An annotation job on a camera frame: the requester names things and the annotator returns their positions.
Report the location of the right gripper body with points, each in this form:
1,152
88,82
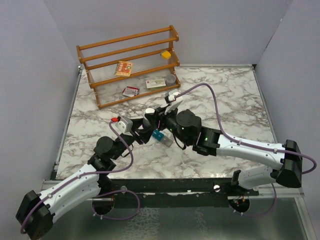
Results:
171,125

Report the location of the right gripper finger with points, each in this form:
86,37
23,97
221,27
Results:
159,112
156,124

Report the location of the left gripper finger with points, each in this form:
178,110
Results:
144,135
138,125

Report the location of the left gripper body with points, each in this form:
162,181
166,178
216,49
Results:
122,147

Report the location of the white pill bottle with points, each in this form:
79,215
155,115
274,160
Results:
148,113

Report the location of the blue and grey pill organizer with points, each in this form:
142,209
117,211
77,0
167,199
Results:
160,137

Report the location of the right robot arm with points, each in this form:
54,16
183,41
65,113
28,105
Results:
280,163

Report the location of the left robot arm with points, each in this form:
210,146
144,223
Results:
39,211

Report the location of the green white medicine box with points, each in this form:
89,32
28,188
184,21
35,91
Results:
155,84

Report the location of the red white medicine box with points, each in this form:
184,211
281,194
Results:
130,91

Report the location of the clear round plastic jar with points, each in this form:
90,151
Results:
170,80

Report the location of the orange spiral notebook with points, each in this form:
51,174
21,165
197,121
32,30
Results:
123,69

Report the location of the yellow lidded small jar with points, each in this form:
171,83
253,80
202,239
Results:
165,54

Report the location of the wooden three-tier shelf rack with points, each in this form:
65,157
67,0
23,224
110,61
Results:
143,50

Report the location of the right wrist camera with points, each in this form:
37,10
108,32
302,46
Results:
173,100

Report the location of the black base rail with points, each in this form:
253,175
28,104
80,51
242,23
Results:
128,200

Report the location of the aluminium frame rail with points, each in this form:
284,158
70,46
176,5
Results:
280,192

